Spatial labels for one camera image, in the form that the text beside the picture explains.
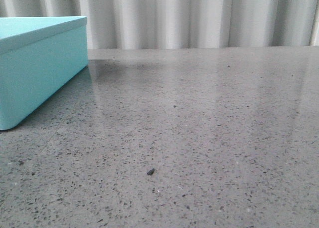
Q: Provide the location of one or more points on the small black debris chip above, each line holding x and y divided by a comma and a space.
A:
151, 171

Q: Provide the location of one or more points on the light blue storage box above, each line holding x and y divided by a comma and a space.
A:
38, 55

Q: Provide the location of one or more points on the grey pleated curtain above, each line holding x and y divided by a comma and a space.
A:
172, 24

